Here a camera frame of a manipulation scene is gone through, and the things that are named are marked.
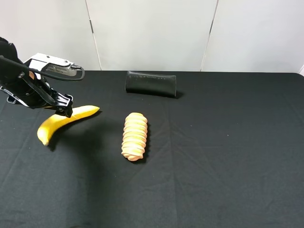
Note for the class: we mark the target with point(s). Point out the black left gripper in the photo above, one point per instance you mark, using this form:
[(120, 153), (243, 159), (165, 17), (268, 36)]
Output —
[(24, 88)]

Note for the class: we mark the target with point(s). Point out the yellow banana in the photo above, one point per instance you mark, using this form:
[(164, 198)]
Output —
[(55, 122)]

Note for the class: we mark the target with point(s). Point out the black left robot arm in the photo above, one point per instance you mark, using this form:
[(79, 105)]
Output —
[(9, 57)]

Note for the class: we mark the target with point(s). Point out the twisted orange bread roll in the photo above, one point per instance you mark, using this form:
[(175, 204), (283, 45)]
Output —
[(135, 133)]

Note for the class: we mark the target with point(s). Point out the black leather case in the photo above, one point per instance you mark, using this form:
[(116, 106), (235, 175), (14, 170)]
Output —
[(151, 84)]

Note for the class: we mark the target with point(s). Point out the black tablecloth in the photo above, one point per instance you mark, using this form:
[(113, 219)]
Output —
[(228, 152)]

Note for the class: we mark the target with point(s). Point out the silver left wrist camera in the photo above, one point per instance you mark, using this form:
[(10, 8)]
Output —
[(42, 62)]

